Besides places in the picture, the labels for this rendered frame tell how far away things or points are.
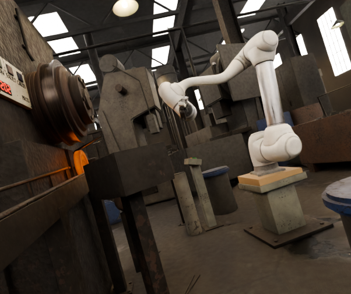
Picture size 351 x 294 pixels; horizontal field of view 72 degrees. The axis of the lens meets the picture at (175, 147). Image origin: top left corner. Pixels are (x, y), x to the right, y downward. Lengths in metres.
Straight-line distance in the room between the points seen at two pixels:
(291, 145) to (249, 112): 3.65
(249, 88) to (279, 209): 3.45
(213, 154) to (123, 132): 1.57
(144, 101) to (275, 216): 3.02
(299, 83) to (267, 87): 4.30
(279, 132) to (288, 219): 0.57
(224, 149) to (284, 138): 2.29
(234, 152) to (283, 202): 2.17
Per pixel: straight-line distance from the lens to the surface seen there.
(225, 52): 4.81
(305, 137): 3.37
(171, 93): 1.47
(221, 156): 3.63
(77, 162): 1.35
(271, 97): 1.51
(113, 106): 4.27
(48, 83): 1.32
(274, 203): 1.65
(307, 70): 6.02
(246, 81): 4.85
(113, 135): 4.21
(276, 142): 1.45
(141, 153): 0.79
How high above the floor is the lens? 0.65
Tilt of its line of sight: 2 degrees up
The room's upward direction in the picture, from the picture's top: 16 degrees counter-clockwise
